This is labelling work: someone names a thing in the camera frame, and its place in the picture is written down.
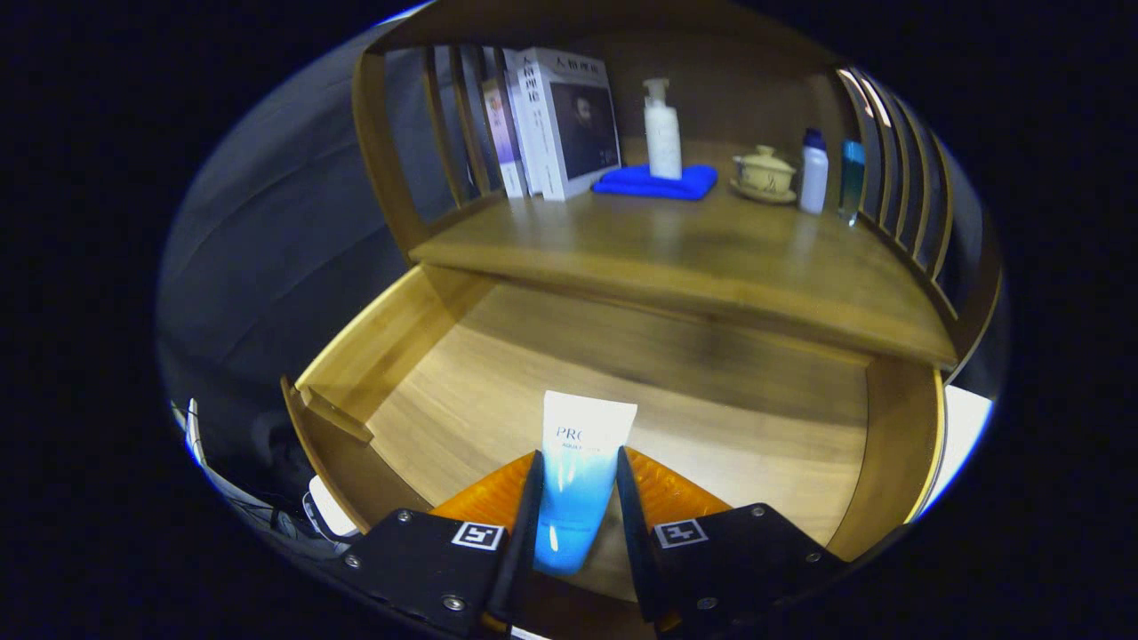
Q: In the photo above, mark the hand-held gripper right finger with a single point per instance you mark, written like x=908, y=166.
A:
x=633, y=551

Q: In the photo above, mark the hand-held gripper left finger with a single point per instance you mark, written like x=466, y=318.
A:
x=524, y=551

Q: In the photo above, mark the blue and white tube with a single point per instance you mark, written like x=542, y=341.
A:
x=578, y=462

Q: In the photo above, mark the brown wooden drawer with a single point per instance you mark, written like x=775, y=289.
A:
x=711, y=418

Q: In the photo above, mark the brown wooden countertop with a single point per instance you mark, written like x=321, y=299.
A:
x=693, y=249

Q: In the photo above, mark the white filing cabinet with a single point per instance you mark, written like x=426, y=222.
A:
x=960, y=436

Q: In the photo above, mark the brown wooden cabinet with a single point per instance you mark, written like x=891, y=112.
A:
x=738, y=98

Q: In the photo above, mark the white oval device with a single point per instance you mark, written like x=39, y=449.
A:
x=331, y=511

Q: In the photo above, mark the folded blue cloth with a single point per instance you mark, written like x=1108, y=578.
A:
x=640, y=185

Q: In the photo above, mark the black backdrop cloth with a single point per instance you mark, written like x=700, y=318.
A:
x=267, y=249

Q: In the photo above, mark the beige lidded teacup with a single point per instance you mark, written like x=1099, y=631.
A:
x=765, y=171

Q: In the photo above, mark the white pump bottle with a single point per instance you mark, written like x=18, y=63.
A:
x=663, y=142

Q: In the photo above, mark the white bottle with blue cap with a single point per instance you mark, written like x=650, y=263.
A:
x=813, y=178

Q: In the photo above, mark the thin white book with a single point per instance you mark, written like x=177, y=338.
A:
x=524, y=133

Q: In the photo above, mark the purple book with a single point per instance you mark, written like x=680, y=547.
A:
x=502, y=133

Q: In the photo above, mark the teal bottle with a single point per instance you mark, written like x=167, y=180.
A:
x=851, y=182

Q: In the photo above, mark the white book with portrait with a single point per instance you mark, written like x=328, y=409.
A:
x=578, y=124

